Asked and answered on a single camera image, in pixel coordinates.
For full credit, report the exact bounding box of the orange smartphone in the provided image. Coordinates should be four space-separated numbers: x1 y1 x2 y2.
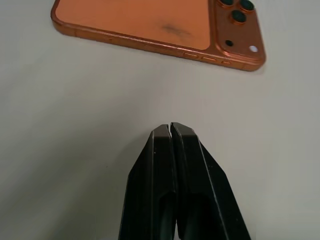
50 0 267 73

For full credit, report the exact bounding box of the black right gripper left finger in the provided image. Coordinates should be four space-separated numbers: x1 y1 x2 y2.
117 122 180 240

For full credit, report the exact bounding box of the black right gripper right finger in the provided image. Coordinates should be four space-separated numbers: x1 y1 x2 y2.
169 121 252 240

